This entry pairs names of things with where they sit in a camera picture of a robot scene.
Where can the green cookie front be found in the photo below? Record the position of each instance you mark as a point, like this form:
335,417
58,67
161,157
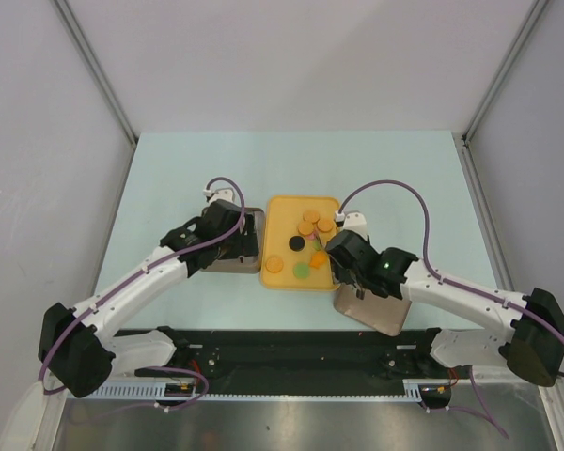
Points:
301,270

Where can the orange fish shaped cookie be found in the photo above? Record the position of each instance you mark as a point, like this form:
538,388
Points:
318,259

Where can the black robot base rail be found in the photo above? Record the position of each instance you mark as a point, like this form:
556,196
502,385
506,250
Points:
309,362

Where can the white cable duct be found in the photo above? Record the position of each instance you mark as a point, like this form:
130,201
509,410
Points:
171,394

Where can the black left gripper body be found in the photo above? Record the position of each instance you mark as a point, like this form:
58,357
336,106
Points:
239,245

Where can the orange cookie top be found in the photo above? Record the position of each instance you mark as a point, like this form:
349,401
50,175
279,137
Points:
311,216

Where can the rose gold cookie tin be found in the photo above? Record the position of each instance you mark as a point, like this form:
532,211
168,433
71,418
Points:
243,251

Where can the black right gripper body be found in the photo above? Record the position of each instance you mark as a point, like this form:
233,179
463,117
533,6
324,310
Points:
346,275

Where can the black sandwich cookie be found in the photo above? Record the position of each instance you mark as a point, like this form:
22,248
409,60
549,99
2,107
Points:
297,243

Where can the yellow plastic tray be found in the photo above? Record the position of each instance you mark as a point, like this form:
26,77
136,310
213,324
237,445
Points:
284,213

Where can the rose gold tin lid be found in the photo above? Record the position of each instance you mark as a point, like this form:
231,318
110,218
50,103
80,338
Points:
384,315

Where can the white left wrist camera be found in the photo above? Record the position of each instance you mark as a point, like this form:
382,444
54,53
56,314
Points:
226,194

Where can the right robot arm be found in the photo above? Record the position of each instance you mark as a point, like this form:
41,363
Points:
528,329

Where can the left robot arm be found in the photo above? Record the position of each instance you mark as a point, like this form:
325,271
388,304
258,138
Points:
81,346

